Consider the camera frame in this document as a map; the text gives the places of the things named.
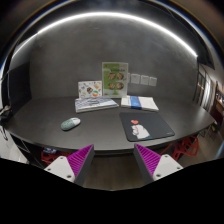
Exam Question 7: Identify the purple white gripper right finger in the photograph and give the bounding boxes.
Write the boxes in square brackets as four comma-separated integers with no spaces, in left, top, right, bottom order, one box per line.
[133,144,182,184]

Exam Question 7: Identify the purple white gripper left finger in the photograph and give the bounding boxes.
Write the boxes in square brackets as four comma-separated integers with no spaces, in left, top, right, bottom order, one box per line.
[45,145,95,186]

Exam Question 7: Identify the black mouse pad with picture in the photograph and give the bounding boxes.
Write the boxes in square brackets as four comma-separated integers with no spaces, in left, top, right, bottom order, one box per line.
[120,112,175,142]

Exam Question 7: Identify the pale green computer mouse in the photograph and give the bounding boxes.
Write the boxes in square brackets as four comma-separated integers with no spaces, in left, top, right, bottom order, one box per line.
[61,118,81,131]

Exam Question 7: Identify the red metal chair right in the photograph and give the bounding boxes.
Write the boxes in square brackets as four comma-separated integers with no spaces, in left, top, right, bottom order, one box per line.
[161,136,199,160]

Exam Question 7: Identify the grey striped book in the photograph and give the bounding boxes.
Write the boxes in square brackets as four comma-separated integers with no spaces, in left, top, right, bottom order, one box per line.
[75,97,118,113]

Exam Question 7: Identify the white book with blue band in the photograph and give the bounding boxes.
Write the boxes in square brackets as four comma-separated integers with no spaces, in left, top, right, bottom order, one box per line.
[121,96,159,111]

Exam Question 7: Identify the white colourful small picture book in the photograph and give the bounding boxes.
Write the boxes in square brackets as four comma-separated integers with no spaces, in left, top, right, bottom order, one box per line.
[78,81,102,98]

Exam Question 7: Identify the green upright picture book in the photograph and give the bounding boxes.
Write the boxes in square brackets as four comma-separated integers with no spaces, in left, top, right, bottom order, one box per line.
[102,62,128,98]

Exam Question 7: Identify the curved ceiling light strip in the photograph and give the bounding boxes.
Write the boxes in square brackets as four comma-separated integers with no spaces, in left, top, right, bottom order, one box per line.
[12,12,198,58]

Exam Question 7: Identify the white wall socket panel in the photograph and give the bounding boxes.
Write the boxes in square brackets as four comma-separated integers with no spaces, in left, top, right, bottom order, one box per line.
[140,75,149,85]
[131,74,140,84]
[149,77,157,87]

